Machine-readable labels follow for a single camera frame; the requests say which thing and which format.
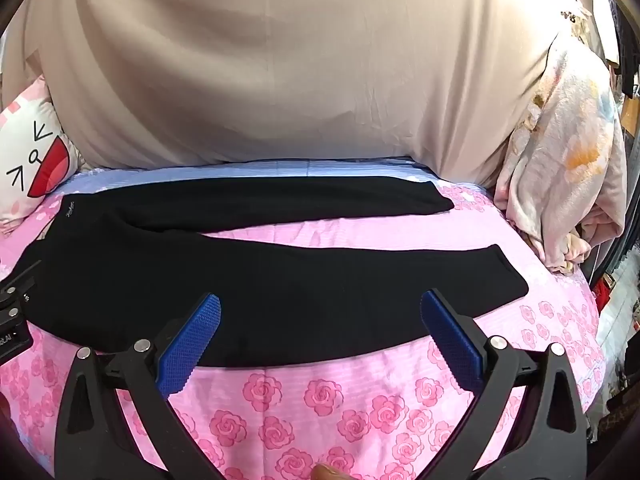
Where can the dark hanging clothes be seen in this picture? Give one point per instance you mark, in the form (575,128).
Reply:
(627,45)

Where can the cartoon face pillow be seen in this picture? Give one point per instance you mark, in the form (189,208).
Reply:
(30,160)

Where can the beige quilt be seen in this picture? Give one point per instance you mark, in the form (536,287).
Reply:
(280,60)

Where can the person's right hand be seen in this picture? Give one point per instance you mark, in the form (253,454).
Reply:
(327,473)

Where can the pink rose-print bedsheet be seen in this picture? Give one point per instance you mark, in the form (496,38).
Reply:
(320,410)

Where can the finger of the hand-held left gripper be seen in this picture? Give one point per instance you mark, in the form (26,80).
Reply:
(17,292)
(12,342)

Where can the peach floral blanket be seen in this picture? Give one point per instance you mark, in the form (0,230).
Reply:
(560,160)

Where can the black pants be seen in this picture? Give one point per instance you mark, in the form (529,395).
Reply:
(280,285)

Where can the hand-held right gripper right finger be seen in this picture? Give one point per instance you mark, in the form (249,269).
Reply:
(452,345)

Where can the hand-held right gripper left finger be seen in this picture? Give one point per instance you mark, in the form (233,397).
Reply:
(187,345)

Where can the cluttered side shelf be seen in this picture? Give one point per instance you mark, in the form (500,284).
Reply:
(620,310)

